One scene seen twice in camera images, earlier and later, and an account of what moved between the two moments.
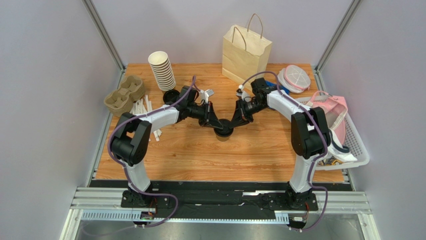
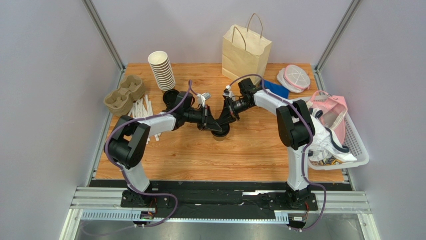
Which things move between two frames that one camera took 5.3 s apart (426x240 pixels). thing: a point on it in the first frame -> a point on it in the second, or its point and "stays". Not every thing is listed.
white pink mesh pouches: (294, 79) stays
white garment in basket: (336, 150) stays
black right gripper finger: (238, 119) -> (226, 117)
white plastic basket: (354, 141) stays
